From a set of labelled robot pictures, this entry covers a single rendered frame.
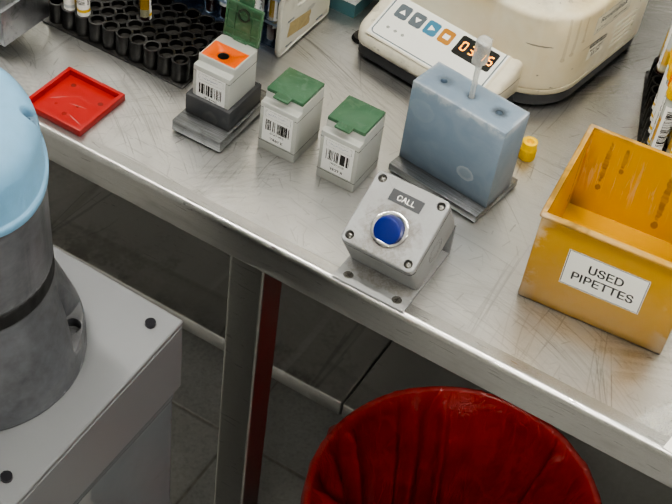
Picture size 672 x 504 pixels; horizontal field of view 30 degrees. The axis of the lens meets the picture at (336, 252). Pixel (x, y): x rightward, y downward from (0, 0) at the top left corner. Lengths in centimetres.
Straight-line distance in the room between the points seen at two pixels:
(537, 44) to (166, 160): 37
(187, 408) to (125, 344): 115
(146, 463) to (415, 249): 28
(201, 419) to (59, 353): 119
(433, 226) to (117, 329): 28
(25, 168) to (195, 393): 136
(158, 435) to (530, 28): 52
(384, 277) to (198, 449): 98
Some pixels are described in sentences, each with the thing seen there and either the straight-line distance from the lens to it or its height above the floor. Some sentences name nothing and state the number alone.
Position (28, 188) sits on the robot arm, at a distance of 76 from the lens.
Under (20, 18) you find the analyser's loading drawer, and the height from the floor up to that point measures 91.
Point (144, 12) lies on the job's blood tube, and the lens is 129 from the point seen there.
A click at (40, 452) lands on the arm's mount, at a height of 95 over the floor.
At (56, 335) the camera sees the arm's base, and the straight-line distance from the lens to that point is 86.
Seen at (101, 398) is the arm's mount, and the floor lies 95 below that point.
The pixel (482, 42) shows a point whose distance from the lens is 108.
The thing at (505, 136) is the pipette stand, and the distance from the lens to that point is 110.
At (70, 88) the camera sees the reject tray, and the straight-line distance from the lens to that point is 124.
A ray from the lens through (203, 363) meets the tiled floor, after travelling 212.
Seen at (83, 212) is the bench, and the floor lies 27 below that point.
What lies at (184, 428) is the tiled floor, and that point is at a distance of 204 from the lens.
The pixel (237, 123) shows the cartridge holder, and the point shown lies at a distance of 119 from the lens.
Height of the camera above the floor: 167
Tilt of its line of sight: 46 degrees down
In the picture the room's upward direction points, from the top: 9 degrees clockwise
